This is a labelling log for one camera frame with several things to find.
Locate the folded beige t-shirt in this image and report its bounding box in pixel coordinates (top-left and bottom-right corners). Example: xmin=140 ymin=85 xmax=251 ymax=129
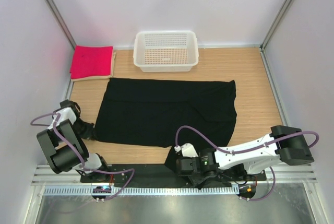
xmin=71 ymin=52 xmax=116 ymax=82

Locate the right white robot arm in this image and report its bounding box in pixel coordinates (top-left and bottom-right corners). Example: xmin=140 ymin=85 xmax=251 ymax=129
xmin=174 ymin=125 xmax=319 ymax=189

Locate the white slotted cable duct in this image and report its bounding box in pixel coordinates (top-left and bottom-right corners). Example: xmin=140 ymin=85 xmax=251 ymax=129
xmin=44 ymin=185 xmax=239 ymax=196

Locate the folded pink t-shirt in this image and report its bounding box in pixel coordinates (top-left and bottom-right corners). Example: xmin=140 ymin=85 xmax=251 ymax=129
xmin=69 ymin=45 xmax=113 ymax=81

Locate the purple cable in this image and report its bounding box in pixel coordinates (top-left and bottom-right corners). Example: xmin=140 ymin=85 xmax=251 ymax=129
xmin=30 ymin=112 xmax=136 ymax=200
xmin=174 ymin=126 xmax=320 ymax=203

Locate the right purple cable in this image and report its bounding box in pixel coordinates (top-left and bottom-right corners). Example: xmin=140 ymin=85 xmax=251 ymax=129
xmin=174 ymin=126 xmax=320 ymax=203

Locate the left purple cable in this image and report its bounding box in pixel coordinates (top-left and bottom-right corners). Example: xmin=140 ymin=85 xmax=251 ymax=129
xmin=30 ymin=112 xmax=136 ymax=200

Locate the black t-shirt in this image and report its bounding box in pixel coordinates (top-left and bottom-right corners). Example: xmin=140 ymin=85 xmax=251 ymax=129
xmin=94 ymin=78 xmax=237 ymax=171

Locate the white perforated plastic basket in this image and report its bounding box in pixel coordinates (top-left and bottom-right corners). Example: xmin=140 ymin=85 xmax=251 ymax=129
xmin=133 ymin=30 xmax=199 ymax=73

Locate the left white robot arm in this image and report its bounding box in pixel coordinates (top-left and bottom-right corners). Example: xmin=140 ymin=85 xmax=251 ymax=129
xmin=37 ymin=99 xmax=109 ymax=181

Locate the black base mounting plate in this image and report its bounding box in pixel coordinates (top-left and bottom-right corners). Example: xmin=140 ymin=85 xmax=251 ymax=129
xmin=79 ymin=163 xmax=267 ymax=188

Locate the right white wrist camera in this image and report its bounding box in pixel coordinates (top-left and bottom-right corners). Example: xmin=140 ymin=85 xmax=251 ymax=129
xmin=174 ymin=143 xmax=198 ymax=158

